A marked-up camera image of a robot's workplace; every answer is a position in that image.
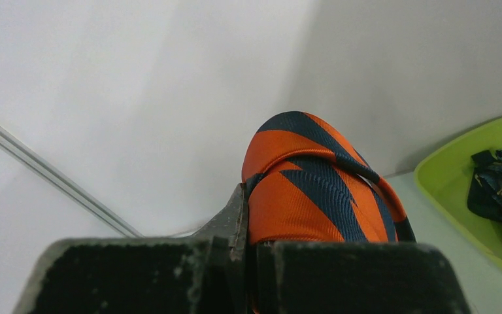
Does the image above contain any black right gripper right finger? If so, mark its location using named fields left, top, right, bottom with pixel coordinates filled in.
left=255, top=241, right=471, bottom=313

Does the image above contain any lime green plastic bin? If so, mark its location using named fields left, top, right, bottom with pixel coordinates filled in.
left=414, top=117, right=502, bottom=273

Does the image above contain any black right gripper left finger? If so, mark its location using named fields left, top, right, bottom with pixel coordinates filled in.
left=14, top=184, right=250, bottom=313

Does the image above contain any orange navy striped tie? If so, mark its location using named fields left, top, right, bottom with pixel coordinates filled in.
left=242, top=111, right=415, bottom=245

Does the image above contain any left corner aluminium post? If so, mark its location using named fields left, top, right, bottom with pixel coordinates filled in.
left=0, top=126, right=144, bottom=237

